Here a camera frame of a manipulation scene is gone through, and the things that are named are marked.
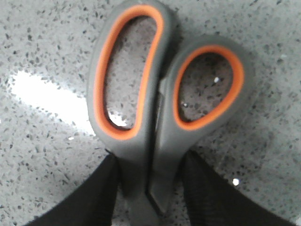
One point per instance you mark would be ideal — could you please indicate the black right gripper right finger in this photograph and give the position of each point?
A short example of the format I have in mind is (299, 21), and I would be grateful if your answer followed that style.
(212, 201)

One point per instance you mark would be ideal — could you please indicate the grey orange scissors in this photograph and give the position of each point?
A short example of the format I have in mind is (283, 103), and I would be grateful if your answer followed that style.
(150, 152)

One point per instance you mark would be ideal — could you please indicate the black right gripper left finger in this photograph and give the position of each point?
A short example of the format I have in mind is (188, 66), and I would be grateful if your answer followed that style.
(91, 204)

